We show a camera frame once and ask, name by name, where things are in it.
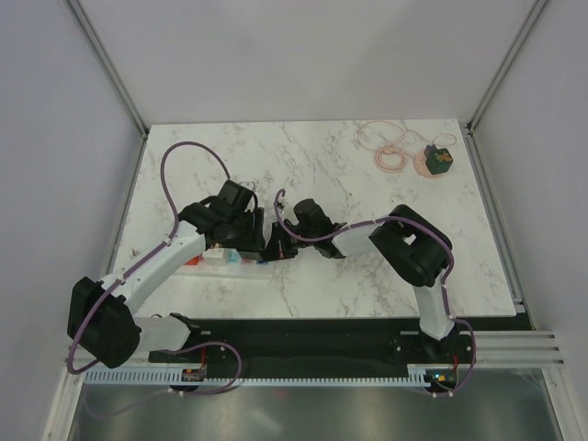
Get green cube plug adapter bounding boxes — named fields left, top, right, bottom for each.
left=424, top=143, right=454, bottom=175

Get white power strip coloured sockets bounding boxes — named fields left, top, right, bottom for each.
left=182, top=248, right=268, bottom=269

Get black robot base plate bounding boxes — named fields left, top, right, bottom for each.
left=149, top=318, right=473, bottom=376

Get grey slotted cable duct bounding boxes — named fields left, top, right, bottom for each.
left=85, top=365, right=457, bottom=388

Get aluminium rail bar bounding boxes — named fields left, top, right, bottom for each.
left=62, top=328, right=566, bottom=367

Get aluminium frame post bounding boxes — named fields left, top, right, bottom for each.
left=63, top=0, right=149, bottom=141
left=465, top=0, right=551, bottom=135

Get left aluminium frame post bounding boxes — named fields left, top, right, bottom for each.
left=63, top=0, right=149, bottom=141

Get right aluminium frame post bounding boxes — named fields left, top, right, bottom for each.
left=465, top=0, right=551, bottom=135

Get pink coiled cable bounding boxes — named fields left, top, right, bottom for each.
left=353, top=119, right=458, bottom=173

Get pink round disc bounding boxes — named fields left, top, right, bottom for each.
left=413, top=151, right=442, bottom=179

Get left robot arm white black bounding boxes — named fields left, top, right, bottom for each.
left=67, top=180, right=265, bottom=368

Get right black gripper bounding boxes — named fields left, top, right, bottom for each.
left=261, top=221, right=317, bottom=264

